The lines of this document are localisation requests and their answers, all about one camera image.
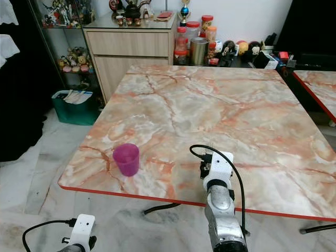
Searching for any purple plastic cup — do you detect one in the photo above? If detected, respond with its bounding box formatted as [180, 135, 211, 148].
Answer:
[113, 143, 140, 177]

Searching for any stainless steel tumbler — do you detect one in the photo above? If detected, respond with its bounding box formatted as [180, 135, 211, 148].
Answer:
[190, 37, 210, 66]

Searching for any white and black box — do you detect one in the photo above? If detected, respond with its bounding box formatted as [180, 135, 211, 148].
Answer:
[253, 50, 279, 70]

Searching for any yellow toy figure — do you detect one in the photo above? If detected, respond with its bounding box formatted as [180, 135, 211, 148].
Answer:
[236, 39, 249, 55]

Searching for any black round toy figure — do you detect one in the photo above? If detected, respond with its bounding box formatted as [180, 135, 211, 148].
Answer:
[248, 40, 263, 61]

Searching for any green storage bin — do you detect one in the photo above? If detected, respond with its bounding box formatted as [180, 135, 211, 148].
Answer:
[51, 89, 101, 126]

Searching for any clear jar with red lid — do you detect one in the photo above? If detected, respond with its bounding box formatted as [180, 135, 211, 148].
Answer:
[185, 20, 202, 43]

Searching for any black curtain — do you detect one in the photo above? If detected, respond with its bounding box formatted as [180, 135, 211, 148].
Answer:
[0, 0, 56, 163]

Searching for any light wooden drawer cabinet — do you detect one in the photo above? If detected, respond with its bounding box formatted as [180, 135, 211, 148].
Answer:
[83, 25, 177, 103]

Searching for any red flat box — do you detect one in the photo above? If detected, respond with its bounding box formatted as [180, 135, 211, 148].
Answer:
[156, 10, 174, 21]

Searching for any gold and blue trophy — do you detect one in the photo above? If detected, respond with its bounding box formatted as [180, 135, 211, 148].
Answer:
[179, 0, 192, 27]

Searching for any glass display shelf with figurines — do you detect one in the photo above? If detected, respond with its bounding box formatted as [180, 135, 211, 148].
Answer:
[29, 0, 101, 92]

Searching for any white cloth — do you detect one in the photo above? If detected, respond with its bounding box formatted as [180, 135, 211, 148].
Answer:
[0, 34, 21, 69]

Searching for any black teapot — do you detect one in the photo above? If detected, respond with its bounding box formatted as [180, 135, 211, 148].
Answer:
[124, 2, 142, 20]

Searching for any black television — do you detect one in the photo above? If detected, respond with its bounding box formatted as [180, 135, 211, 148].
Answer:
[275, 0, 336, 54]

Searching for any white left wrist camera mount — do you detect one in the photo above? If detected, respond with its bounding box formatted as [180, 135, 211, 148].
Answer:
[73, 214, 97, 251]

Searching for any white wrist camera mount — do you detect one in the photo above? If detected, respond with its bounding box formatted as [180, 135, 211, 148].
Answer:
[207, 152, 235, 182]
[73, 214, 97, 251]

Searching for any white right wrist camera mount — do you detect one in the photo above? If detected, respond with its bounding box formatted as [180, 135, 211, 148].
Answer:
[207, 152, 235, 182]

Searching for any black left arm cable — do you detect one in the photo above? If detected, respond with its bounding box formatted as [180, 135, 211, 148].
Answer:
[22, 218, 77, 252]

